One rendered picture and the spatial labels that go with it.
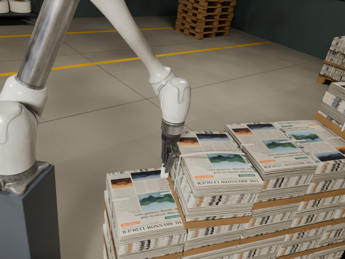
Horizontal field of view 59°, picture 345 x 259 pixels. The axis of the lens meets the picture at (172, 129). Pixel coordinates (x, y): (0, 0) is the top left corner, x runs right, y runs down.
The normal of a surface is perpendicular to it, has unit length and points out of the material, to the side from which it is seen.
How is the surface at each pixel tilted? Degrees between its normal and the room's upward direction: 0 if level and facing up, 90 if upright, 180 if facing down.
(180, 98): 81
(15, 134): 76
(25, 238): 90
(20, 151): 88
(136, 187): 2
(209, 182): 1
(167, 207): 1
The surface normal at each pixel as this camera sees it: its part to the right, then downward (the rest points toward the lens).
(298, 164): 0.14, -0.85
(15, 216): -0.22, 0.48
